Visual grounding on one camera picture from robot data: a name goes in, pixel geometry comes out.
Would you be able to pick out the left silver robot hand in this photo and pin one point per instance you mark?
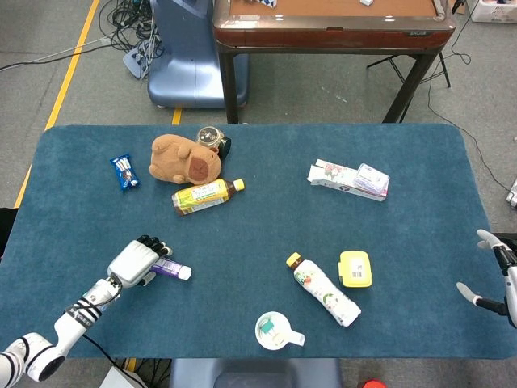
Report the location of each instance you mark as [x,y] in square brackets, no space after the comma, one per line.
[131,262]

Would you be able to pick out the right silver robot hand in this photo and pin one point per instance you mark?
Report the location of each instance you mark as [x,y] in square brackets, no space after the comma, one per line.
[512,283]

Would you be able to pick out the purple white tube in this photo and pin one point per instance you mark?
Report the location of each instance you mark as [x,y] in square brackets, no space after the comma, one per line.
[173,267]

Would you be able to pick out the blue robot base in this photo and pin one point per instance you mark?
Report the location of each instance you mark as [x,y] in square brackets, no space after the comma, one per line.
[182,72]

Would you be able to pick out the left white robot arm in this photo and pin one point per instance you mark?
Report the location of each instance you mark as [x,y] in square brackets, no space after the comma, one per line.
[76,319]

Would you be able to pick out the white pink toothpaste carton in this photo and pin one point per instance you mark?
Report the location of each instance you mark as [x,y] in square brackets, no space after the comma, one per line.
[335,178]

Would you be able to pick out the blue cookie snack packet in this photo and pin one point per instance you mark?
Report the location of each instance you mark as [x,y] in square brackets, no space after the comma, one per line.
[125,171]

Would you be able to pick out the tea bottle yellow label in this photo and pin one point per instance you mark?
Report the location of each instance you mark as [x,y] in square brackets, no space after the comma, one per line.
[202,196]

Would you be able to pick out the brown plush capybara toy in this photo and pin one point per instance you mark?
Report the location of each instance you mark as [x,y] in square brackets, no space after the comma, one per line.
[177,161]

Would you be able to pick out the blue felt table cover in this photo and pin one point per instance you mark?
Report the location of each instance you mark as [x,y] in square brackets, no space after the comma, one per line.
[258,242]

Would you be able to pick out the green binder clip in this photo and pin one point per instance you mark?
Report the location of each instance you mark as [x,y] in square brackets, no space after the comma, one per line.
[267,327]

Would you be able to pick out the white plastic mug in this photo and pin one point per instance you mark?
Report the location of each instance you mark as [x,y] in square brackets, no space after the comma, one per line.
[264,341]

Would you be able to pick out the green container yellow lid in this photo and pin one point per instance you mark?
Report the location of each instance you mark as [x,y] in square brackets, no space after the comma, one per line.
[355,268]

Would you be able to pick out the blue grey robot torso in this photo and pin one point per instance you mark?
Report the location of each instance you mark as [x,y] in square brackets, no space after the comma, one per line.
[258,374]

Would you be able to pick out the purple wet wipes pack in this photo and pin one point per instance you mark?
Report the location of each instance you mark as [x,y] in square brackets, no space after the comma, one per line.
[371,178]

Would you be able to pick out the peach drink bottle white label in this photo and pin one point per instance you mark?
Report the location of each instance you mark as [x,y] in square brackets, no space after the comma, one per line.
[323,291]

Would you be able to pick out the blue power strip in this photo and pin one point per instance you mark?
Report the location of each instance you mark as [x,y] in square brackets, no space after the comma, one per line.
[135,60]

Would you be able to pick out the white storage basket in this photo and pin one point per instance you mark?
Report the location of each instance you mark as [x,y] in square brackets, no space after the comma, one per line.
[493,12]

